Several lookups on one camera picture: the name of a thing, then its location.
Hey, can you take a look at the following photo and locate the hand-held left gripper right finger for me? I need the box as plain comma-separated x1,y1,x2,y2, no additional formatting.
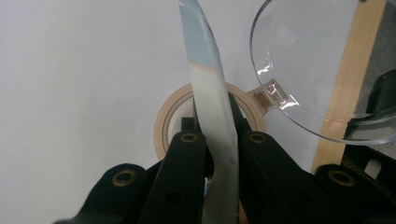
228,93,254,135

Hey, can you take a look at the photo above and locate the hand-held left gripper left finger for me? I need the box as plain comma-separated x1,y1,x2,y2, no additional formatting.
180,117,201,134

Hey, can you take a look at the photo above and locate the white and blue pouch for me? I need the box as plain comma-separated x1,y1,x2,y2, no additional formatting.
177,0,241,224

